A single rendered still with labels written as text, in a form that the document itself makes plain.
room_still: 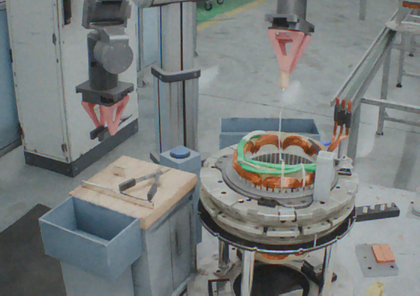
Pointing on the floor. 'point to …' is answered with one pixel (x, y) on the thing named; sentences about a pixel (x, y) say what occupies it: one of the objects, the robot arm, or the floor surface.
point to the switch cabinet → (58, 76)
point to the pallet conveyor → (383, 52)
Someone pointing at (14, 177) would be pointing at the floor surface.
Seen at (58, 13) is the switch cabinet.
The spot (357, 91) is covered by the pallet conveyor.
